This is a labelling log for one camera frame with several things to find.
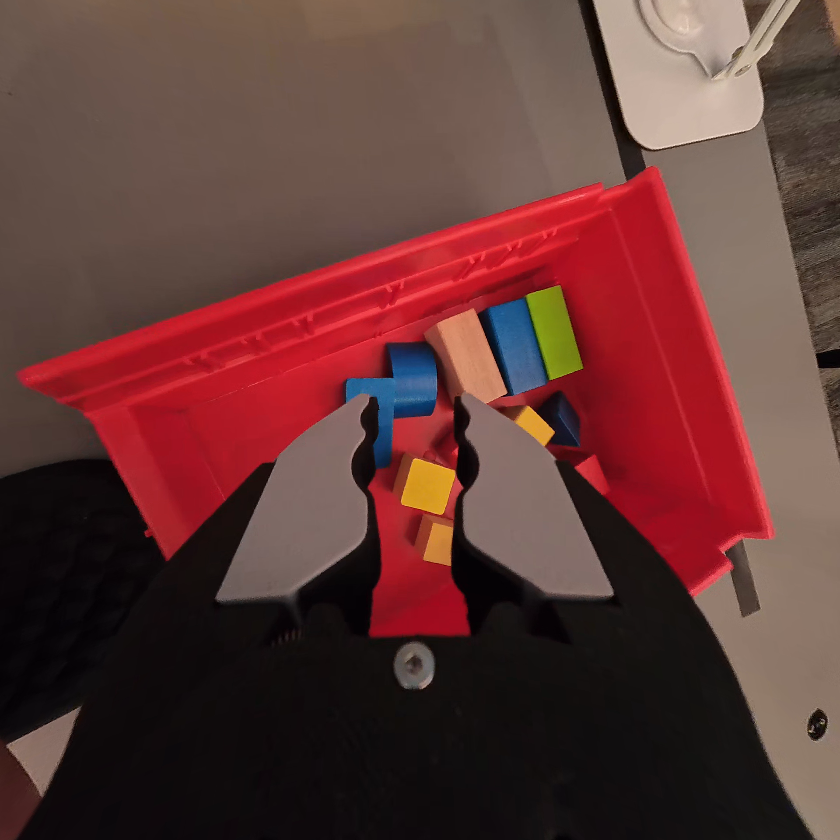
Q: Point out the small yellow wooden cube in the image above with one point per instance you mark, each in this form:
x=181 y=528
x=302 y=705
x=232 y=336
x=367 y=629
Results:
x=436 y=541

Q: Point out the blue half-cylinder block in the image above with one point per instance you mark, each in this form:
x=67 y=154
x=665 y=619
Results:
x=412 y=380

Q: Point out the blue wooden block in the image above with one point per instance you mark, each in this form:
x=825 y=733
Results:
x=563 y=420
x=515 y=348

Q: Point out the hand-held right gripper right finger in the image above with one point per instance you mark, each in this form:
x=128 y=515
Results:
x=531 y=525

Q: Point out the blue rectangular block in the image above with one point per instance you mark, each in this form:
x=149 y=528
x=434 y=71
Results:
x=384 y=426

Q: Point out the tan wooden block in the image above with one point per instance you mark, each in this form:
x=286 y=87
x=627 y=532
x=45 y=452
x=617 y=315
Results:
x=466 y=358

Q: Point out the person's right forearm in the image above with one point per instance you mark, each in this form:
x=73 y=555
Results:
x=16 y=800

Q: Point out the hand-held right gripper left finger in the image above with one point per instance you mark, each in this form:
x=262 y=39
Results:
x=295 y=525

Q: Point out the black table strip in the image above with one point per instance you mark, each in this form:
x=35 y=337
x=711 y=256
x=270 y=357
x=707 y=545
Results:
x=745 y=584

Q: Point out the green wooden block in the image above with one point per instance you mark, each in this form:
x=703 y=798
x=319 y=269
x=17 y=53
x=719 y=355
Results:
x=554 y=331

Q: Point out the yellow wooden block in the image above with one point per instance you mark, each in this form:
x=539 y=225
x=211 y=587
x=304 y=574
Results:
x=535 y=425

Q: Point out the red wooden cube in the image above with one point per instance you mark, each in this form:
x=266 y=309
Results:
x=445 y=446
x=587 y=469

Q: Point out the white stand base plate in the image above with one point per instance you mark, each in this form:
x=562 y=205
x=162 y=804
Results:
x=689 y=92

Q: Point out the red plastic bin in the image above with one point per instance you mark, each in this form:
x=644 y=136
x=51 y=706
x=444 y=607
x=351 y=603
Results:
x=229 y=394

